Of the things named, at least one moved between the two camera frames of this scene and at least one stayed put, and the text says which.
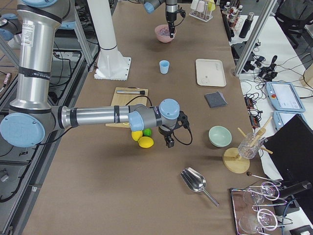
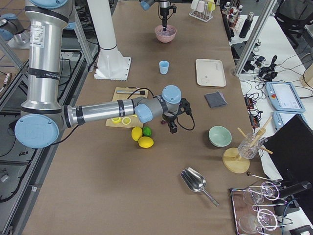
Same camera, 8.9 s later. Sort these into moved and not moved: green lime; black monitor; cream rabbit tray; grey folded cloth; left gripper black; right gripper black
Moved: right gripper black; left gripper black
Not moved: black monitor; green lime; grey folded cloth; cream rabbit tray
